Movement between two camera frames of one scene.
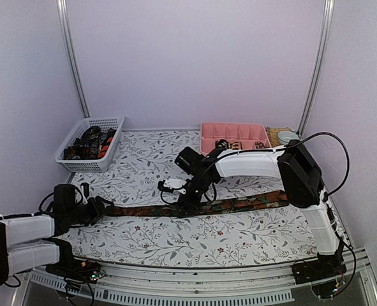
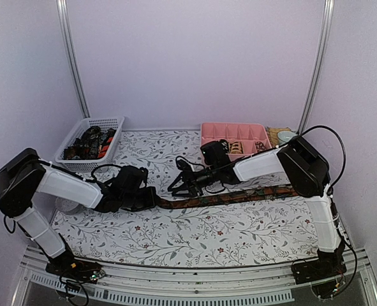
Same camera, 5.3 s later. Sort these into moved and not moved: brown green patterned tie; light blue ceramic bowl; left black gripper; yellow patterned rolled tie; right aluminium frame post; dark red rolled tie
Moved: brown green patterned tie; left black gripper
Not moved: light blue ceramic bowl; dark red rolled tie; right aluminium frame post; yellow patterned rolled tie
